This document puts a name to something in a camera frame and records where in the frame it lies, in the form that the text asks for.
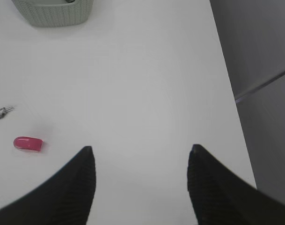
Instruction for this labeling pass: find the pink pencil sharpener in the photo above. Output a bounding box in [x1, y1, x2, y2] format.
[13, 136, 43, 151]

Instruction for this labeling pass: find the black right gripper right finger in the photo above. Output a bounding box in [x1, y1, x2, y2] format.
[187, 144, 285, 225]

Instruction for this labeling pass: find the grey grip pen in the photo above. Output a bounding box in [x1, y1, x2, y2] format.
[0, 106, 14, 119]

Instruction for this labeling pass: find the green woven plastic basket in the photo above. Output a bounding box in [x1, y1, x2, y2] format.
[13, 0, 93, 28]

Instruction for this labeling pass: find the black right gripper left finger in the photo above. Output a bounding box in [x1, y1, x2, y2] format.
[0, 146, 96, 225]

